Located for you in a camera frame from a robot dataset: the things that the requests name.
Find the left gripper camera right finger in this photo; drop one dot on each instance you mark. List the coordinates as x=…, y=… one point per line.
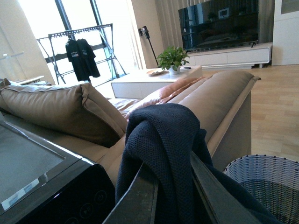
x=221, y=206

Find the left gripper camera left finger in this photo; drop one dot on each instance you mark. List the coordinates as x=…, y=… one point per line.
x=138, y=204

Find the dark navy knitted garment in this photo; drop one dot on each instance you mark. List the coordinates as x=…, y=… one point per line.
x=163, y=137

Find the grey front-load washing machine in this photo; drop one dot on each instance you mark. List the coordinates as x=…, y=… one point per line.
x=43, y=183

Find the black clothes drying rack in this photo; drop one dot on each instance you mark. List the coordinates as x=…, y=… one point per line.
x=100, y=38

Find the white woven laundry basket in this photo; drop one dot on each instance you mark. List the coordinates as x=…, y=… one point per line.
x=272, y=180

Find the beige leather sofa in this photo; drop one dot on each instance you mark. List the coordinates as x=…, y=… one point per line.
x=222, y=103

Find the beige sofa back cushion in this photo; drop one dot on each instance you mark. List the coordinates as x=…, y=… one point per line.
x=80, y=111

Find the orange-brown throw pillow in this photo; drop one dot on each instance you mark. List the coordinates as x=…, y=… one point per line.
x=165, y=94

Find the white coffee table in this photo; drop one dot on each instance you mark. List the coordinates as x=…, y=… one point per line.
x=139, y=84

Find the round wooden plate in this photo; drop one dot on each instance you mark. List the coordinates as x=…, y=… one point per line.
x=155, y=72

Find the green potted plant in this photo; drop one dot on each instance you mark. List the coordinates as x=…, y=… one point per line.
x=172, y=59

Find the white tv cabinet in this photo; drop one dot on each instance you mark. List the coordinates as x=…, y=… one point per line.
x=244, y=57

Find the wooden side table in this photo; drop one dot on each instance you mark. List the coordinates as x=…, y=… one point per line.
x=33, y=80

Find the black t-shirt on hanger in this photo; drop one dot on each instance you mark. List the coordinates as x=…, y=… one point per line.
x=81, y=55

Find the white tall cabinet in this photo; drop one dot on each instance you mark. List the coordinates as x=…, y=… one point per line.
x=285, y=49

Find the large black television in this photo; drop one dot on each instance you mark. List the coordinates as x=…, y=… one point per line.
x=218, y=24

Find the white floor lamp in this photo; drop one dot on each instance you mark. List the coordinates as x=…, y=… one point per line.
x=12, y=67

